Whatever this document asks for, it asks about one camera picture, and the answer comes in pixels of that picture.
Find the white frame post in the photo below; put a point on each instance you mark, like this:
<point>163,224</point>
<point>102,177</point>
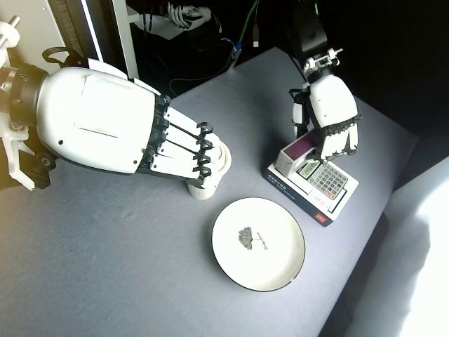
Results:
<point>121,35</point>

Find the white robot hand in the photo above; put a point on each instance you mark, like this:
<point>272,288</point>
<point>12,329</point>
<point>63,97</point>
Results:
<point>333,102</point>
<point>94,119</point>

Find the grey table cloth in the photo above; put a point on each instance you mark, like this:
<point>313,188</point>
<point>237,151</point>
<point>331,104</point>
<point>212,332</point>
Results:
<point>122,263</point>

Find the spare white robot hand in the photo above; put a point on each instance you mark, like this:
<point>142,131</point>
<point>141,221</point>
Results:
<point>186,15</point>

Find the white lidded paper cup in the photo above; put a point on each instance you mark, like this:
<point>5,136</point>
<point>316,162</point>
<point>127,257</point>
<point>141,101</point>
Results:
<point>203,192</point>

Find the small grey purple box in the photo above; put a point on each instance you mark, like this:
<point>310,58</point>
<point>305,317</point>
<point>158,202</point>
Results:
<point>289,163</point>

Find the white plate with dark rim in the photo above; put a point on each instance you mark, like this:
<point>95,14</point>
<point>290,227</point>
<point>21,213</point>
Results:
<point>266,259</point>

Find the calculator box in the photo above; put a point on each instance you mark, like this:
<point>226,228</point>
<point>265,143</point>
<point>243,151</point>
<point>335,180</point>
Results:
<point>329,196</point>

